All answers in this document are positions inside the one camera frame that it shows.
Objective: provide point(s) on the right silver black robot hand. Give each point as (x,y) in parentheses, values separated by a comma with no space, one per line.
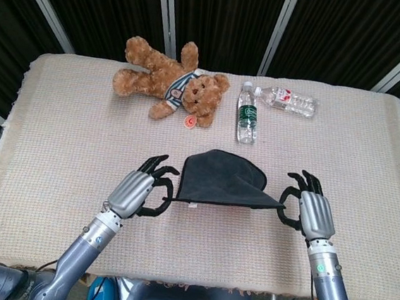
(316,214)

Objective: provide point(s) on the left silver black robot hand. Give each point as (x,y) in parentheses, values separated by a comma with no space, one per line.
(132,193)

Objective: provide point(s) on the dark grey cloth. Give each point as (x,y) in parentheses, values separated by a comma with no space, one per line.
(218,180)

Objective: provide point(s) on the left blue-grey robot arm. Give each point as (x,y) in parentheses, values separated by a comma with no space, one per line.
(80,248)

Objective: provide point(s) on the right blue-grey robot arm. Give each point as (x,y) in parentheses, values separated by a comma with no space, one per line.
(328,286)

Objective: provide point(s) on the beige woven tablecloth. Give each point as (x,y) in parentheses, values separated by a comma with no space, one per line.
(80,145)

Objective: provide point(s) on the orange hang tag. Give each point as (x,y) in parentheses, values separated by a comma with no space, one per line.
(189,121)

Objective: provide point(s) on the blue plastic object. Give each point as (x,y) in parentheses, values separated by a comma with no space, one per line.
(95,296)

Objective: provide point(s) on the red label water bottle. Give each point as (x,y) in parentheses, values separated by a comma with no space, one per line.
(289,101)

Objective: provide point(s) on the green label water bottle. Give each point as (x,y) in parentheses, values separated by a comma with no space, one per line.
(248,119)

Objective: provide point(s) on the brown teddy bear striped shirt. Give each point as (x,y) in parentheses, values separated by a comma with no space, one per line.
(157,75)

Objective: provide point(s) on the dark pleated curtain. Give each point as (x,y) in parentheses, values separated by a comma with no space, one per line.
(111,6)

